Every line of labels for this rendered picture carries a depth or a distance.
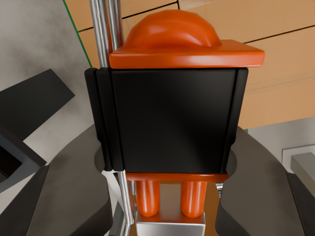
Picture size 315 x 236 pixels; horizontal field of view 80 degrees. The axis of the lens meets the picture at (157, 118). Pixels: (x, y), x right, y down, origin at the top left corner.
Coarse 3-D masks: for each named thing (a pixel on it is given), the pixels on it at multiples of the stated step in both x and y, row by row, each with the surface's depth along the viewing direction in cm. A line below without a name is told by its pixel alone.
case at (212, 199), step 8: (208, 184) 85; (208, 192) 82; (216, 192) 81; (208, 200) 78; (216, 200) 77; (208, 208) 75; (216, 208) 74; (208, 216) 72; (208, 224) 70; (208, 232) 67; (216, 232) 67
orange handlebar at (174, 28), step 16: (160, 16) 10; (176, 16) 10; (192, 16) 10; (144, 32) 10; (160, 32) 10; (176, 32) 10; (192, 32) 10; (208, 32) 10; (144, 192) 15; (192, 192) 15; (144, 208) 16; (192, 208) 16
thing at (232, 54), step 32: (128, 64) 9; (160, 64) 9; (192, 64) 9; (224, 64) 9; (256, 64) 9; (128, 96) 10; (160, 96) 10; (192, 96) 10; (224, 96) 10; (128, 128) 11; (160, 128) 11; (192, 128) 11; (224, 128) 11; (128, 160) 12; (160, 160) 12; (192, 160) 12; (224, 160) 12
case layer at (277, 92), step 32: (128, 0) 68; (160, 0) 68; (192, 0) 67; (224, 0) 67; (256, 0) 66; (288, 0) 66; (128, 32) 73; (224, 32) 72; (256, 32) 71; (288, 32) 71; (96, 64) 80; (288, 64) 76; (256, 96) 83; (288, 96) 82
